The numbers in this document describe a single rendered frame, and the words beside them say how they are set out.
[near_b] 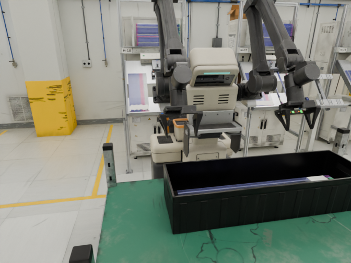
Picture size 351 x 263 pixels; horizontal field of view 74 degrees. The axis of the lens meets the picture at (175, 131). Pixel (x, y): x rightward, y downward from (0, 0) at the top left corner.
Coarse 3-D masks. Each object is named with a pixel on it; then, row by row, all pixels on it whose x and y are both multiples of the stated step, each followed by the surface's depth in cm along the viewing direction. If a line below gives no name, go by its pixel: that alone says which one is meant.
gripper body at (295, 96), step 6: (288, 90) 84; (294, 90) 82; (300, 90) 82; (288, 96) 84; (294, 96) 82; (300, 96) 82; (288, 102) 81; (294, 102) 81; (300, 102) 81; (294, 108) 85
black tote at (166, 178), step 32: (224, 160) 73; (256, 160) 75; (288, 160) 77; (320, 160) 80; (224, 192) 57; (256, 192) 58; (288, 192) 60; (320, 192) 62; (192, 224) 58; (224, 224) 60
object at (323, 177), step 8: (312, 176) 76; (320, 176) 76; (328, 176) 76; (240, 184) 71; (248, 184) 71; (256, 184) 71; (264, 184) 71; (272, 184) 71; (280, 184) 71; (184, 192) 68; (192, 192) 68; (200, 192) 68
